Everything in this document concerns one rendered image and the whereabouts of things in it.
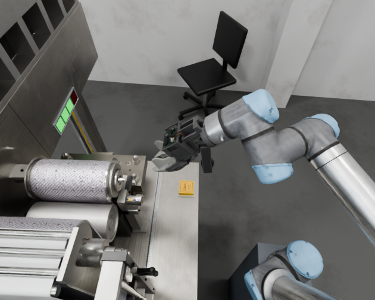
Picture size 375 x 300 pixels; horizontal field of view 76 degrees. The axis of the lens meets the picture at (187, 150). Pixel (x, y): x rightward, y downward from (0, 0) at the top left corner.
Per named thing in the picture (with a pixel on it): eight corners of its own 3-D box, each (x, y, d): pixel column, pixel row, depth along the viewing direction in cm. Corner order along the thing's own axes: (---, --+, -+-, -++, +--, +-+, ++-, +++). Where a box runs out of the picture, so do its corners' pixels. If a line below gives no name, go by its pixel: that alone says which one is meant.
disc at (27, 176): (43, 206, 82) (18, 187, 70) (41, 206, 82) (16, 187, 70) (58, 169, 91) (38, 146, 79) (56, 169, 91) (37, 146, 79)
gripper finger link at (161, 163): (140, 161, 66) (165, 145, 62) (156, 171, 69) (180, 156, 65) (140, 170, 64) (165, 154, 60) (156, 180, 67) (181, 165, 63)
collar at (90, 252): (105, 269, 59) (97, 264, 54) (81, 269, 59) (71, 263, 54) (111, 243, 63) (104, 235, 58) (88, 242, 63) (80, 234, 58)
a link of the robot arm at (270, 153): (315, 164, 50) (293, 116, 51) (274, 187, 47) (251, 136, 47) (290, 167, 58) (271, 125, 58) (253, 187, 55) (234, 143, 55)
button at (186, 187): (193, 196, 115) (193, 193, 113) (178, 195, 115) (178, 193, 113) (193, 183, 119) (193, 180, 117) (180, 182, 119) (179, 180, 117)
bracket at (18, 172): (28, 180, 77) (25, 177, 76) (11, 179, 77) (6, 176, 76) (34, 166, 80) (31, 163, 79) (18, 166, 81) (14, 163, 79)
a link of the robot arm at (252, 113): (278, 124, 46) (259, 84, 46) (229, 145, 52) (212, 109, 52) (284, 120, 53) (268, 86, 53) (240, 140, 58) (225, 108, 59)
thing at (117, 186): (122, 191, 83) (115, 190, 76) (116, 191, 83) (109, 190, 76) (124, 170, 85) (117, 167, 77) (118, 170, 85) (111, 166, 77)
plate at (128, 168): (143, 191, 108) (140, 185, 104) (55, 188, 109) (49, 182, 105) (147, 162, 118) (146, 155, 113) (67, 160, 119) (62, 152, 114)
